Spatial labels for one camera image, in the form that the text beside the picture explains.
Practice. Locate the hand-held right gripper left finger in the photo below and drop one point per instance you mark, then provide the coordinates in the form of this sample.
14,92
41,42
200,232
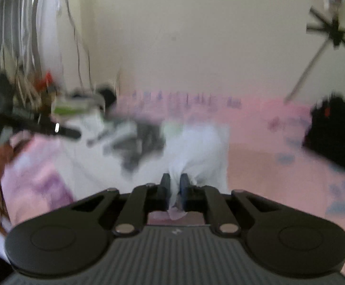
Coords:
165,185

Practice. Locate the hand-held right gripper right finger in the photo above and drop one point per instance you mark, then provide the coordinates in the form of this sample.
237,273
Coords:
185,185

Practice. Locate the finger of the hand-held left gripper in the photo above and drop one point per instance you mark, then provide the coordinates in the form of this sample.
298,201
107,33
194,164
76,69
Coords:
41,127

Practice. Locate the white garment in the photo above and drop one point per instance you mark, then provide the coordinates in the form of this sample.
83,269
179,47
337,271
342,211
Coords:
202,151

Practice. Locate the pink tree print bed sheet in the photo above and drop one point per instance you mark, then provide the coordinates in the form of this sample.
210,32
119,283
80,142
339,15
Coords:
264,142

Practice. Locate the black bag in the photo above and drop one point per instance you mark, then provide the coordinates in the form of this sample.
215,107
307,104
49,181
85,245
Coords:
335,136

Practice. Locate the grey rod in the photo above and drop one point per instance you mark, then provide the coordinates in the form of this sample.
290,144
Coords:
307,71

